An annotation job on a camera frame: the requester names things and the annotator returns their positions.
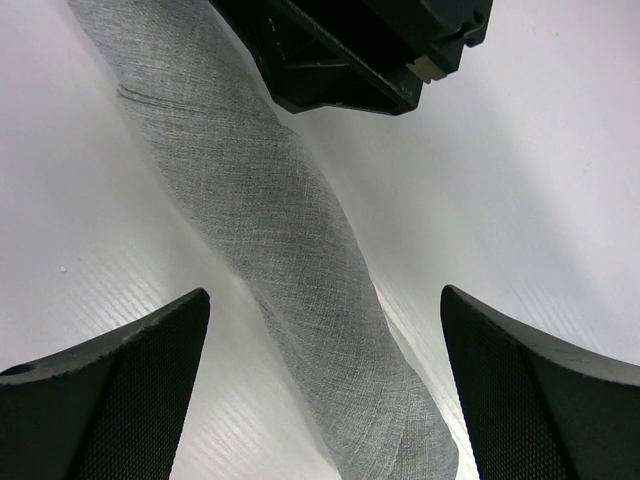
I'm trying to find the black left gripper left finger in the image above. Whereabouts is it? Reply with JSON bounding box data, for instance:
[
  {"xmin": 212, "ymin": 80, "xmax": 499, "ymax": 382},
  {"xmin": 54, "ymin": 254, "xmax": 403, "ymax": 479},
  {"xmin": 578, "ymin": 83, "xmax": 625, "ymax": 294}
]
[{"xmin": 1, "ymin": 289, "xmax": 210, "ymax": 479}]

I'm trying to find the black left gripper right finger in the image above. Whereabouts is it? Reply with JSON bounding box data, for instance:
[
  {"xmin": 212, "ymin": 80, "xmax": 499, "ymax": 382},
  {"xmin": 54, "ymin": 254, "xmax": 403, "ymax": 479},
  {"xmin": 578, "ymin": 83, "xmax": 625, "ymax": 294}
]
[{"xmin": 440, "ymin": 285, "xmax": 639, "ymax": 480}]

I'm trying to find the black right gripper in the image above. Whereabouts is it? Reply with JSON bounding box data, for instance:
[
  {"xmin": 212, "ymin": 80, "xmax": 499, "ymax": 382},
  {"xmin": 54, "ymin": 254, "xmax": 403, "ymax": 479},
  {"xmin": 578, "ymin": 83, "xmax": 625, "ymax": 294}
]
[{"xmin": 213, "ymin": 0, "xmax": 493, "ymax": 115}]

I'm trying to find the grey cloth napkin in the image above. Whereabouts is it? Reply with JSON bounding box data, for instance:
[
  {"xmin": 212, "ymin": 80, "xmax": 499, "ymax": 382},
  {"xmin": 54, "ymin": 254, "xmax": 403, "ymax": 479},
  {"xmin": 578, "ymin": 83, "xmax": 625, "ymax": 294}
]
[{"xmin": 70, "ymin": 1, "xmax": 459, "ymax": 479}]

